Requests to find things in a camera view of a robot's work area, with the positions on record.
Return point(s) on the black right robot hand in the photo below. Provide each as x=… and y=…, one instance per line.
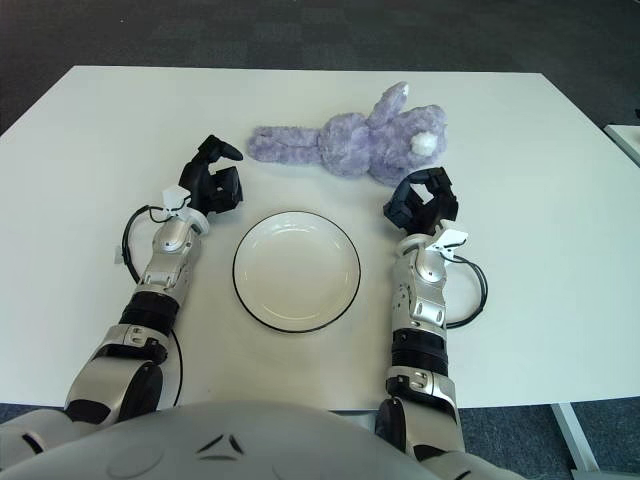
x=425, y=215

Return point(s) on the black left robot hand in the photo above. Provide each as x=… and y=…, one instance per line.
x=202, y=182

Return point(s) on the purple plush bunny doll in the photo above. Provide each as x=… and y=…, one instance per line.
x=350, y=145

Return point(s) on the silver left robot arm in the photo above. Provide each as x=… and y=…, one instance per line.
x=167, y=245

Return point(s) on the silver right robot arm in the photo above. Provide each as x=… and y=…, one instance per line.
x=425, y=300

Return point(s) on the white plate with black rim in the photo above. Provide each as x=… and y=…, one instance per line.
x=295, y=270

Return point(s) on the white side table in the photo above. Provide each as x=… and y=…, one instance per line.
x=627, y=140

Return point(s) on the white table leg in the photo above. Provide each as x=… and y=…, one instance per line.
x=570, y=435

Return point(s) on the grey robot torso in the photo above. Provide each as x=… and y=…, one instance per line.
x=225, y=450

